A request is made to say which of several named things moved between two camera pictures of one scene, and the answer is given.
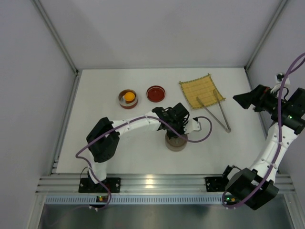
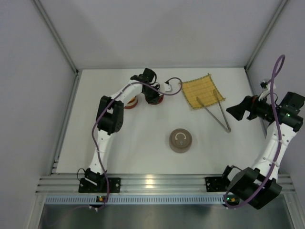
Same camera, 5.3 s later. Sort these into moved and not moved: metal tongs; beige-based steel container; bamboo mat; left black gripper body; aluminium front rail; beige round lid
Moved: left black gripper body; beige round lid; beige-based steel container
Not moved: metal tongs; bamboo mat; aluminium front rail
